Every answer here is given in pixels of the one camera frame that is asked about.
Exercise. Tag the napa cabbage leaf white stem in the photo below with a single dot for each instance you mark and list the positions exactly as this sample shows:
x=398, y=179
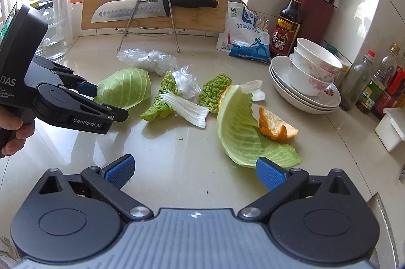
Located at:
x=158, y=104

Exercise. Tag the orange peel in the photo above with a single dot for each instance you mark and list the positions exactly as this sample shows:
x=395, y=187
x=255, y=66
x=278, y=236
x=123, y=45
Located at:
x=275, y=126

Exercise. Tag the white plate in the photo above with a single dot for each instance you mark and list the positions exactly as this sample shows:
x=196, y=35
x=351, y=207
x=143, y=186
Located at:
x=316, y=112
x=281, y=69
x=316, y=108

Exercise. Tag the blue white salt bag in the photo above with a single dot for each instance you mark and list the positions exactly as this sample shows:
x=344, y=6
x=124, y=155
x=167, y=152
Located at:
x=250, y=35

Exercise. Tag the group of condiment bottles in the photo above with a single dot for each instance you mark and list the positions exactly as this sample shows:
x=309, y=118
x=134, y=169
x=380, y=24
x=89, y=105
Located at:
x=376, y=88

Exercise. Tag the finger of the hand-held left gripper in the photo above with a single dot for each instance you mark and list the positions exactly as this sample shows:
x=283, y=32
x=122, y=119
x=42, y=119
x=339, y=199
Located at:
x=117, y=114
x=88, y=87

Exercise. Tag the dark vinegar bottle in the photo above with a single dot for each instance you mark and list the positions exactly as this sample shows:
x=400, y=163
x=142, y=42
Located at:
x=288, y=22

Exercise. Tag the clear bottle red cap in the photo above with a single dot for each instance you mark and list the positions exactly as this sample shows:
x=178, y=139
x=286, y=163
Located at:
x=356, y=82

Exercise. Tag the white plastic container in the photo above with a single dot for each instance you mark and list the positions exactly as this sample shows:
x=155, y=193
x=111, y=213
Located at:
x=390, y=129

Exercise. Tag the crinkled green napa leaf piece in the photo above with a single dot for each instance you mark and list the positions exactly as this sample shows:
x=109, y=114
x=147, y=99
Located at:
x=215, y=92

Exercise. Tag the glass jar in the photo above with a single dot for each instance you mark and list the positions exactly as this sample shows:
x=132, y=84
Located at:
x=53, y=44

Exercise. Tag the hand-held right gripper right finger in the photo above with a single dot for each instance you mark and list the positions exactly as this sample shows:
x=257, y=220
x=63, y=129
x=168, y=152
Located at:
x=269, y=174

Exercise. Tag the red label sauce bottle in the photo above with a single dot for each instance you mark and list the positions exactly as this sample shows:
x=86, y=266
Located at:
x=392, y=92

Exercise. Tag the person's left hand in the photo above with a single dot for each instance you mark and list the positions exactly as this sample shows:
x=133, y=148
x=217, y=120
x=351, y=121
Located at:
x=22, y=131

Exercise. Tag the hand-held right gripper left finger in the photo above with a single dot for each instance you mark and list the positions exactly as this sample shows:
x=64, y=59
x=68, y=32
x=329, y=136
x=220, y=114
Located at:
x=121, y=169

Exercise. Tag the crumpled clear plastic wrap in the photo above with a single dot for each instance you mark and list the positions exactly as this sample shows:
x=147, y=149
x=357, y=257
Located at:
x=139, y=55
x=186, y=82

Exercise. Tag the dark red knife block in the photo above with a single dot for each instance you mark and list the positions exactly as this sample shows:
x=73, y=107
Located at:
x=316, y=16

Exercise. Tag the white floral bowl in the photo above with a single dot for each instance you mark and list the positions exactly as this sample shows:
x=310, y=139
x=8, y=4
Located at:
x=316, y=54
x=313, y=74
x=303, y=84

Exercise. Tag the large green cabbage leaf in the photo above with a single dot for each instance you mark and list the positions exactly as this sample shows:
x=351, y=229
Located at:
x=237, y=129

